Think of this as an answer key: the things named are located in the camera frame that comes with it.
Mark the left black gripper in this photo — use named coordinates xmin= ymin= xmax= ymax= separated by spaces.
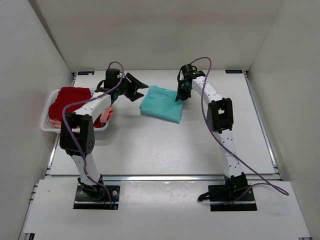
xmin=116 ymin=72 xmax=149 ymax=102

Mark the teal t shirt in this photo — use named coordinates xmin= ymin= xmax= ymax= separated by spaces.
xmin=139 ymin=85 xmax=183 ymax=124

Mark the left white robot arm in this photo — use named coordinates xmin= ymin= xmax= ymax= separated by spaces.
xmin=59 ymin=68 xmax=148 ymax=201

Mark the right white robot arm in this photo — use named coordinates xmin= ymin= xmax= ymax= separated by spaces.
xmin=176 ymin=63 xmax=249 ymax=202

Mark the red t shirt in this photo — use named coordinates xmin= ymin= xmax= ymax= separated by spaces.
xmin=48 ymin=86 xmax=92 ymax=128

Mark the white plastic laundry basket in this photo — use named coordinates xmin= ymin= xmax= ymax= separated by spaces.
xmin=40 ymin=89 xmax=112 ymax=134

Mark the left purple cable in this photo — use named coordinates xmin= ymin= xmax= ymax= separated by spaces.
xmin=60 ymin=61 xmax=126 ymax=210

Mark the purple cable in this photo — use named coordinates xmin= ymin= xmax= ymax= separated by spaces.
xmin=189 ymin=56 xmax=290 ymax=207
xmin=60 ymin=61 xmax=126 ymax=210

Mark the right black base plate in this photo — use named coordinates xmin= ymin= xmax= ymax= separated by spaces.
xmin=197 ymin=185 xmax=258 ymax=212

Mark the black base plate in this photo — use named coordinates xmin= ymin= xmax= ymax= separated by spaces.
xmin=197 ymin=185 xmax=258 ymax=212
xmin=73 ymin=185 xmax=121 ymax=210

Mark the aluminium rail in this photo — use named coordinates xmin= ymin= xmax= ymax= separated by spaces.
xmin=45 ymin=173 xmax=281 ymax=181

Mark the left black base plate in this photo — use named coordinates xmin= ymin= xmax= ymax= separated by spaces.
xmin=73 ymin=185 xmax=121 ymax=210

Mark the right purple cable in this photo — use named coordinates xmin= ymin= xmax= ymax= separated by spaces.
xmin=189 ymin=56 xmax=290 ymax=207

